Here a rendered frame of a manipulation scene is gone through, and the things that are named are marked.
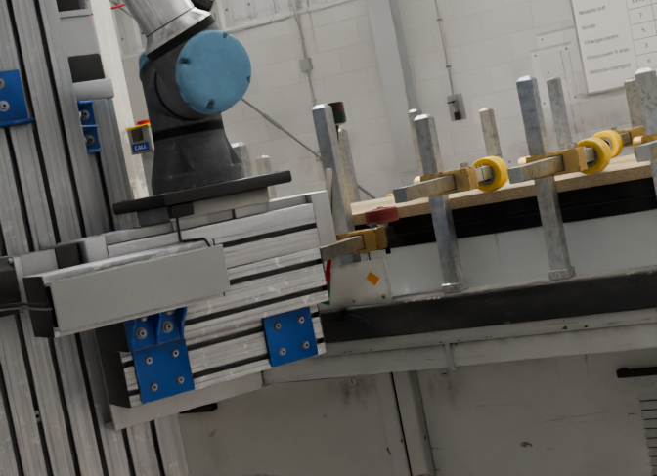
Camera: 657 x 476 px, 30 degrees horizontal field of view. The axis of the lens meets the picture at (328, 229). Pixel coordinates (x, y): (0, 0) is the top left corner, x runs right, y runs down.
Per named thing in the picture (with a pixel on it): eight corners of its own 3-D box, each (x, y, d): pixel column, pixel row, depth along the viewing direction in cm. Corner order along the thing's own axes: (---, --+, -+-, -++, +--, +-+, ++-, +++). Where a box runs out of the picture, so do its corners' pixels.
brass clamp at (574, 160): (580, 171, 254) (575, 148, 254) (519, 182, 261) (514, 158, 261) (589, 169, 260) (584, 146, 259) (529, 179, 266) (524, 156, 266)
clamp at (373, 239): (378, 250, 280) (374, 229, 280) (328, 258, 287) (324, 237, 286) (389, 246, 285) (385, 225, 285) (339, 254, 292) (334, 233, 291)
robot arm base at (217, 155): (175, 191, 189) (162, 127, 188) (139, 198, 202) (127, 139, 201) (260, 174, 196) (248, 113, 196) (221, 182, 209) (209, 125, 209)
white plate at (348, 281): (391, 301, 280) (383, 258, 279) (295, 313, 293) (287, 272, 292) (393, 300, 280) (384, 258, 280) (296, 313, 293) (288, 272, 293)
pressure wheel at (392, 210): (396, 254, 290) (386, 206, 289) (367, 258, 294) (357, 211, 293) (410, 248, 297) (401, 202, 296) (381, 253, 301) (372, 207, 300)
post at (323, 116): (363, 307, 285) (324, 103, 282) (349, 308, 287) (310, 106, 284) (370, 304, 288) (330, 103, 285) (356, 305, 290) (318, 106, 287)
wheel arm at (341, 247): (307, 271, 258) (303, 251, 258) (293, 273, 260) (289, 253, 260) (396, 240, 296) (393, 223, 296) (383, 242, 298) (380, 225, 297)
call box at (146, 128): (153, 153, 305) (147, 122, 305) (131, 158, 309) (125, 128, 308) (169, 151, 312) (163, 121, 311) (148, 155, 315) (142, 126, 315)
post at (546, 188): (571, 297, 260) (530, 74, 258) (555, 299, 262) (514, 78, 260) (576, 294, 263) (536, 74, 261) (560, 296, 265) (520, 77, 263)
